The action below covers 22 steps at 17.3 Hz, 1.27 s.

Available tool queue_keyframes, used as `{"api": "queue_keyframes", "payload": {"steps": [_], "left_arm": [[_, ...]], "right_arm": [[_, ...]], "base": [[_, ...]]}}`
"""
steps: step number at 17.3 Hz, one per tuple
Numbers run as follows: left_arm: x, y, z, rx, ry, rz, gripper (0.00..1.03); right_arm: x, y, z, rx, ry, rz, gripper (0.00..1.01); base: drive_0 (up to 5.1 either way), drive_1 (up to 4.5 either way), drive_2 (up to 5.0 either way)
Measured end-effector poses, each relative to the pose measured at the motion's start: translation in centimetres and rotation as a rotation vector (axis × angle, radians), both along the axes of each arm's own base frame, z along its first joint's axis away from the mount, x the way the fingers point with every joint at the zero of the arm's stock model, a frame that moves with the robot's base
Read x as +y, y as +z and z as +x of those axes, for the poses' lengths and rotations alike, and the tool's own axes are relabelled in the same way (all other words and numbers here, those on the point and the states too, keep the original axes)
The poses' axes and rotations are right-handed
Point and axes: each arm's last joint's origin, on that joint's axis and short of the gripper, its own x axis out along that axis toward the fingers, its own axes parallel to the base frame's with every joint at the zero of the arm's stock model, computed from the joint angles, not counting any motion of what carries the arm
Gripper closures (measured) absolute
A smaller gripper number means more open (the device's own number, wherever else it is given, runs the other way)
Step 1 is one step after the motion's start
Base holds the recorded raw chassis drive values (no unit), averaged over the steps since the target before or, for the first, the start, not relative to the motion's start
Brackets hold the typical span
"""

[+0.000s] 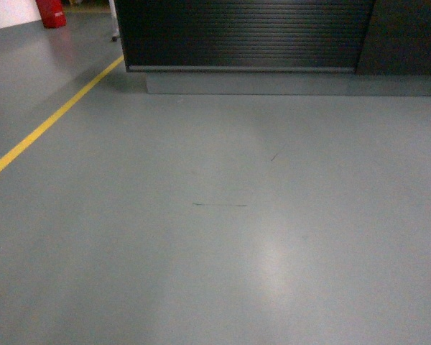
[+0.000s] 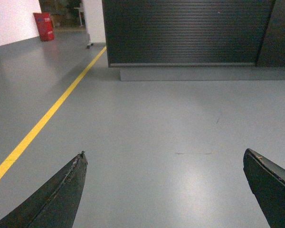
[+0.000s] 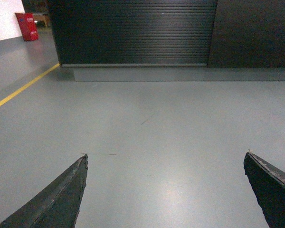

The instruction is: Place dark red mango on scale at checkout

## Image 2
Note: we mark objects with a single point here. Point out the black slatted checkout counter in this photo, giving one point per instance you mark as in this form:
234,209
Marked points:
200,40

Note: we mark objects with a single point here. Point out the red box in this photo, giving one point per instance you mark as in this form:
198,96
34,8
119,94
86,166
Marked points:
44,25

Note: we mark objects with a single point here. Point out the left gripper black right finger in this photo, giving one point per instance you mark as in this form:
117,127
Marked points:
267,182

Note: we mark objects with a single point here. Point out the white wheeled partition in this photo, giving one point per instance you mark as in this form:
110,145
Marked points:
94,22

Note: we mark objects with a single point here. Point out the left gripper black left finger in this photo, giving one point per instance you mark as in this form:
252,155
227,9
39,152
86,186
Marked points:
55,203

